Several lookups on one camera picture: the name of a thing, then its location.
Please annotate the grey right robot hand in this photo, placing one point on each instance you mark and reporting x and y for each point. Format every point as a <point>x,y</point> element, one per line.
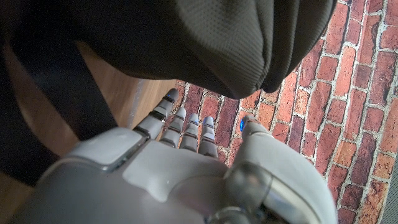
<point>155,174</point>

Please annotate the black backpack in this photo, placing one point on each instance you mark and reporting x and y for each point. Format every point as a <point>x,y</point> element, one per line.
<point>186,40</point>

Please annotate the brick print backdrop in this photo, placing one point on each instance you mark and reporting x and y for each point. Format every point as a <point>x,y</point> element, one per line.
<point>342,109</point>

